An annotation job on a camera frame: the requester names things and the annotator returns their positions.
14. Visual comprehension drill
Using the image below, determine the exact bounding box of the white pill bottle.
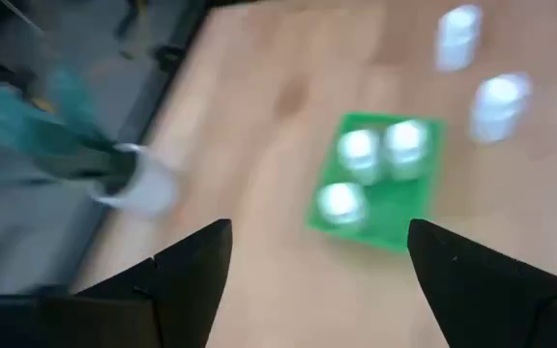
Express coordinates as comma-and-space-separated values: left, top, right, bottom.
336, 128, 384, 186
314, 182, 369, 228
433, 3, 484, 73
468, 72, 535, 145
382, 119, 432, 181

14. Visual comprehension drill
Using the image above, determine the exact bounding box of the green plastic basket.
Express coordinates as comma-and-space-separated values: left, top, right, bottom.
305, 111, 449, 255

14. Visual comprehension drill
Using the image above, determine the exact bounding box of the teal succulent in white pot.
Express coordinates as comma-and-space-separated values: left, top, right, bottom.
0, 67, 179, 219

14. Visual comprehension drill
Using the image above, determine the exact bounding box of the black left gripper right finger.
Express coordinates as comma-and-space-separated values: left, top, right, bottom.
406, 217, 557, 348

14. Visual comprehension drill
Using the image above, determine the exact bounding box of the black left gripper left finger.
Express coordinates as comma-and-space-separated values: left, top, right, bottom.
0, 217, 234, 348

